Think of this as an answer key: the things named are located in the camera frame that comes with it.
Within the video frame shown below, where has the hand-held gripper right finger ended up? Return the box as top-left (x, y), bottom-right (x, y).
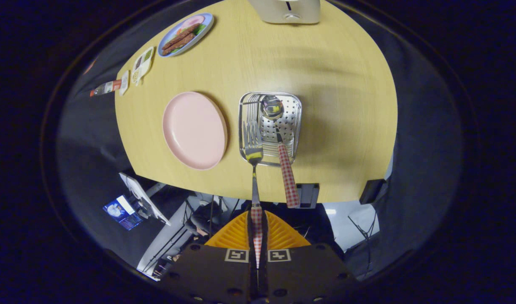
top-left (260, 210), bottom-right (359, 304)

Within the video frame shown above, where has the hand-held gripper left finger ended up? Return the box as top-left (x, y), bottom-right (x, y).
top-left (159, 210), bottom-right (258, 304)

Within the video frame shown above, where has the fork with red checked handle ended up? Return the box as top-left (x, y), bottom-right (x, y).
top-left (243, 122), bottom-right (264, 269)

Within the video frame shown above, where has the spoon with red checked handle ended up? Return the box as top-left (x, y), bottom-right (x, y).
top-left (261, 95), bottom-right (301, 209)

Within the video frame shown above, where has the white flat board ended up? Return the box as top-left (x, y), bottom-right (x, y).
top-left (119, 172), bottom-right (171, 226)

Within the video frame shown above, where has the black box under table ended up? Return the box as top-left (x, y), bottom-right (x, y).
top-left (359, 179), bottom-right (387, 205)

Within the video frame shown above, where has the pink plate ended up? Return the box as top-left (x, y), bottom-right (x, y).
top-left (162, 92), bottom-right (228, 171)

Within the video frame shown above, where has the glowing blue screen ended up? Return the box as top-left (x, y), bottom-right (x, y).
top-left (103, 195), bottom-right (143, 231)

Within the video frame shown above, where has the white divided condiment tray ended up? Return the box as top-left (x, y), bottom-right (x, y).
top-left (131, 46), bottom-right (154, 86)

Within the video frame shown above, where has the brown grilled sausage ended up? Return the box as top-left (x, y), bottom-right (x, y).
top-left (162, 24), bottom-right (201, 50)
top-left (163, 33), bottom-right (196, 54)

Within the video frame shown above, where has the clear bottle with red label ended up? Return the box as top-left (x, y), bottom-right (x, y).
top-left (90, 79), bottom-right (122, 97)

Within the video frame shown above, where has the blue plate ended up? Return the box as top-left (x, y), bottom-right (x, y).
top-left (157, 13), bottom-right (214, 57)

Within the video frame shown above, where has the white toaster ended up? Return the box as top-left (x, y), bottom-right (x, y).
top-left (249, 0), bottom-right (321, 24)

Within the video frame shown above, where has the black table bracket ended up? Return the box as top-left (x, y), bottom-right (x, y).
top-left (296, 183), bottom-right (320, 209)

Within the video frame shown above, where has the black floor cable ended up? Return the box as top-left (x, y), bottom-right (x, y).
top-left (348, 214), bottom-right (380, 255)

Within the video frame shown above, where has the metal wire drainer basket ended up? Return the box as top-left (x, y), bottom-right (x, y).
top-left (238, 92), bottom-right (303, 167)

